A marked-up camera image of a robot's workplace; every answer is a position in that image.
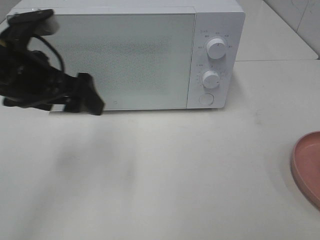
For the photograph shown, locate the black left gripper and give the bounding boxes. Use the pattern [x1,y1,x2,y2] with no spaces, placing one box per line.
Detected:
[0,29,105,116]

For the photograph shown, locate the white timer knob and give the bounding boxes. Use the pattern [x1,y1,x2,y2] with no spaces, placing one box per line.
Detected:
[202,70,221,89]

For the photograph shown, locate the pink round plate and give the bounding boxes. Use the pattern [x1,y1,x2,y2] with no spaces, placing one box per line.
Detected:
[290,131,320,210]

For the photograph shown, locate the white microwave door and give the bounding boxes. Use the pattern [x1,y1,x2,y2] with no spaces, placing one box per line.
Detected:
[28,13,195,111]

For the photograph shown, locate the white microwave oven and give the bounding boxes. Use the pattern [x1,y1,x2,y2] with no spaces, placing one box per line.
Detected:
[7,0,246,110]

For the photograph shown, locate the round white door button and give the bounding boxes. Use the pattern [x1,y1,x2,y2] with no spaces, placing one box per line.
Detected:
[198,93,215,106]

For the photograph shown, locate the white upper power knob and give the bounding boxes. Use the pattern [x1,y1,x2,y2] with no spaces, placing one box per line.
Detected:
[206,37,227,60]

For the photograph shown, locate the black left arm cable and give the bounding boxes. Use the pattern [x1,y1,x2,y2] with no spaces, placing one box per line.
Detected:
[29,36,66,73]

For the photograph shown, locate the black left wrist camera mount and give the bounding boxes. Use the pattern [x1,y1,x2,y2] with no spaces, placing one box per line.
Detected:
[5,9,60,37]

